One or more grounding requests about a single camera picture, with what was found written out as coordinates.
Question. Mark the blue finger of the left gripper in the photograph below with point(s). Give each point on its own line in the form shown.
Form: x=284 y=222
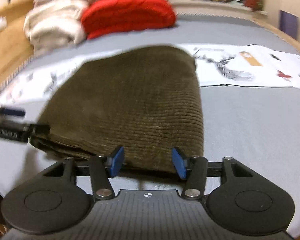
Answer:
x=12 y=112

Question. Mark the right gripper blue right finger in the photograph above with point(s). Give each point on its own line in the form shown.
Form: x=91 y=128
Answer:
x=193 y=170

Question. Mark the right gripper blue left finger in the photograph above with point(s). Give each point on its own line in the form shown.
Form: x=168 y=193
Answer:
x=103 y=168

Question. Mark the dark olive corduroy pants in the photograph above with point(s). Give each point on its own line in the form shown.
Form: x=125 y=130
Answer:
x=146 y=100

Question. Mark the cream fleece folded blanket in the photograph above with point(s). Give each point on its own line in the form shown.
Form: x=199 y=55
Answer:
x=55 y=24

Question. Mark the white printed deer cloth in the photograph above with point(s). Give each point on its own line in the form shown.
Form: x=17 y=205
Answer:
x=217 y=65

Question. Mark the red knitted folded blanket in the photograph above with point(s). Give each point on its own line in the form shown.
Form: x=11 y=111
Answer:
x=115 y=16

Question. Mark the purple box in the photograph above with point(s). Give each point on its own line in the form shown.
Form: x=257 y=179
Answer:
x=289 y=24

